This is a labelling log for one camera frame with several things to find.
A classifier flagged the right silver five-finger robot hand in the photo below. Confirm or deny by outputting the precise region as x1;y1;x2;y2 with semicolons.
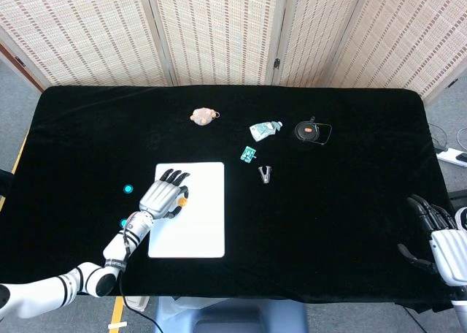
397;194;467;287

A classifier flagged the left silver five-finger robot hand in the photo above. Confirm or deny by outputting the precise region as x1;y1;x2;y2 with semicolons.
138;167;193;220

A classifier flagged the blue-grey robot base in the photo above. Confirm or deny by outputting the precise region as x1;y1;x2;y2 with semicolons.
151;296;309;333

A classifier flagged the white magnetic board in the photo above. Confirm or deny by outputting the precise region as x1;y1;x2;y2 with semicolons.
147;161;226;259

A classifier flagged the white power strip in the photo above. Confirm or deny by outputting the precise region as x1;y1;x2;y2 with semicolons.
436;147;467;168

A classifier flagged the white plastic container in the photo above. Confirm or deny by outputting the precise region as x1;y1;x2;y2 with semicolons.
123;295;150;310

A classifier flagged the yellow floor tape strip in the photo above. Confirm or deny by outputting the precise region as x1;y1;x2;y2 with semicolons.
109;296;125;329

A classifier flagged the white green spout pouch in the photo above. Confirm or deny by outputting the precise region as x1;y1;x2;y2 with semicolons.
249;120;284;143

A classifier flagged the black velvet tablecloth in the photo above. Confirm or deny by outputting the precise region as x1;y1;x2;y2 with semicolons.
0;85;457;314

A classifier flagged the black object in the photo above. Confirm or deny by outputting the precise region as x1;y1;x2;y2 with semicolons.
0;169;15;199

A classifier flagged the woven folding screen panel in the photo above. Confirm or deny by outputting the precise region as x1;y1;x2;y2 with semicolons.
144;0;289;87
324;0;467;104
271;0;369;88
0;0;176;91

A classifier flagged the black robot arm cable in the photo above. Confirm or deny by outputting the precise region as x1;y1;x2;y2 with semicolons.
118;226;163;333

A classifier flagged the pink plush keychain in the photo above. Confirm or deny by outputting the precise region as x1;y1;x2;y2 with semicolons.
189;107;221;126

